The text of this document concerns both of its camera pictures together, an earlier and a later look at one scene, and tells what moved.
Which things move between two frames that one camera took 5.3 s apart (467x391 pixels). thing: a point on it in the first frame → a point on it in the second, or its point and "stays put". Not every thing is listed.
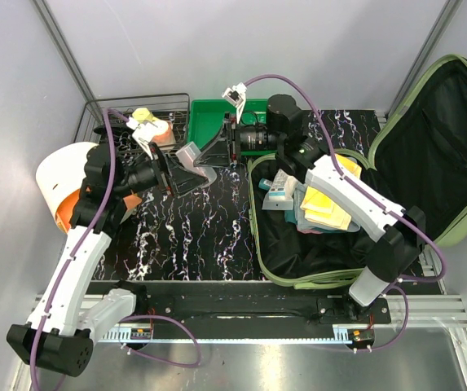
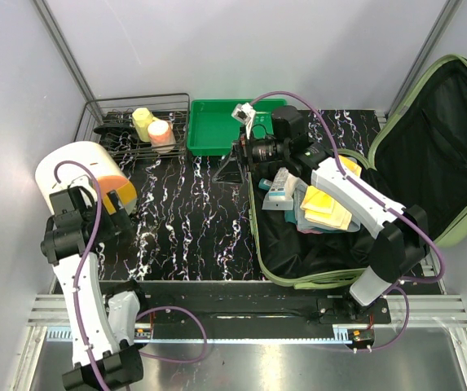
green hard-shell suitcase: (433, 151) stays put
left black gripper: (183, 181) → (118, 221)
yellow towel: (319, 206) stays put
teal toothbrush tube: (265, 184) stays put
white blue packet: (277, 198) stays put
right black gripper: (217, 153) → (230, 173)
